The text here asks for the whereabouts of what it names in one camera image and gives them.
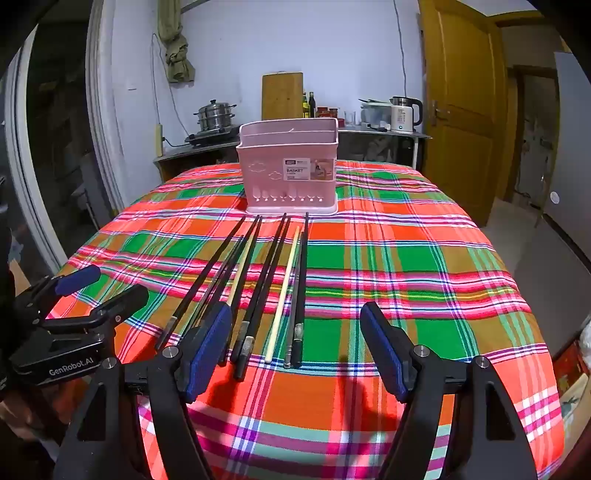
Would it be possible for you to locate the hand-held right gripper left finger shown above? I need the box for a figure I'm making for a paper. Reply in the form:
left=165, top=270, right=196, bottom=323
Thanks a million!
left=53, top=302, right=232, bottom=480

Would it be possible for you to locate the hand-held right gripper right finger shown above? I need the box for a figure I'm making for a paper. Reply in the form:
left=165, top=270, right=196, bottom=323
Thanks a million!
left=360, top=302, right=539, bottom=480

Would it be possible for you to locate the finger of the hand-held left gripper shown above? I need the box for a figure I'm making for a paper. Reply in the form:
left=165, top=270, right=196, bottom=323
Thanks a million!
left=14, top=264, right=101, bottom=324
left=44, top=285, right=149, bottom=334

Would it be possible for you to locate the row of black chopsticks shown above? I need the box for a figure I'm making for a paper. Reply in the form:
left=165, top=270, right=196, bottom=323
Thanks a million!
left=154, top=212, right=311, bottom=381

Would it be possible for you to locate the light wooden chopstick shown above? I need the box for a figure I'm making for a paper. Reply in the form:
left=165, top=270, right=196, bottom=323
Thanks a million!
left=225, top=220, right=263, bottom=308
left=265, top=227, right=301, bottom=363

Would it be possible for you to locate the pink plastic basket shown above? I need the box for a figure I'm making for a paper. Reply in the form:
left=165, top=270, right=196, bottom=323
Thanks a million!
left=235, top=117, right=340, bottom=215

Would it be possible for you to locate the plaid tablecloth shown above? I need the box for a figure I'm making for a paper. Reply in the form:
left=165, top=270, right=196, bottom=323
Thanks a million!
left=53, top=159, right=566, bottom=480

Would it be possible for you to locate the black gas stove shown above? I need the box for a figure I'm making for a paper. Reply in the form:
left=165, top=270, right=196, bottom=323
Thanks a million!
left=185, top=129, right=241, bottom=147

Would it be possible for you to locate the printed cardboard box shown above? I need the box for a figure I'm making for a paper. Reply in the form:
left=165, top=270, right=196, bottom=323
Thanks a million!
left=553, top=335, right=591, bottom=446

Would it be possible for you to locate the steel steamer pot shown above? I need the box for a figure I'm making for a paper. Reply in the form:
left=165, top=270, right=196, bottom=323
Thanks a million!
left=198, top=99, right=237, bottom=133

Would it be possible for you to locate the metal kitchen counter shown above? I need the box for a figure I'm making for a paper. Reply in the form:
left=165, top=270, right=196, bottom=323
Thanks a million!
left=153, top=126, right=434, bottom=171

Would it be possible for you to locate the white kitchen appliance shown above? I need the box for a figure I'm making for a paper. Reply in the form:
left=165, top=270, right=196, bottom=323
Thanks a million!
left=359, top=99, right=393, bottom=131

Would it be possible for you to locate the green hanging cloth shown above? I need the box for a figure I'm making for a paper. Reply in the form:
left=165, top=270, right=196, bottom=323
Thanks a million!
left=157, top=0, right=195, bottom=85

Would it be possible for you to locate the wooden cutting board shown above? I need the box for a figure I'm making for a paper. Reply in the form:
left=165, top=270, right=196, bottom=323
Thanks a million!
left=261, top=72, right=304, bottom=121

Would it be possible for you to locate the yellow wooden door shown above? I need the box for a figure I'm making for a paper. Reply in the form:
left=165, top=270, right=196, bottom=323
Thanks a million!
left=419, top=0, right=509, bottom=228

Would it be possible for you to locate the grey refrigerator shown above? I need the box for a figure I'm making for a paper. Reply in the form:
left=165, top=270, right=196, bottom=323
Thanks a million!
left=542, top=51, right=591, bottom=264

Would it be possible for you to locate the black wall cable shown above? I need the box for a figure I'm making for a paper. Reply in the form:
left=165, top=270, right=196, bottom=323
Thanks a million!
left=392, top=0, right=411, bottom=99

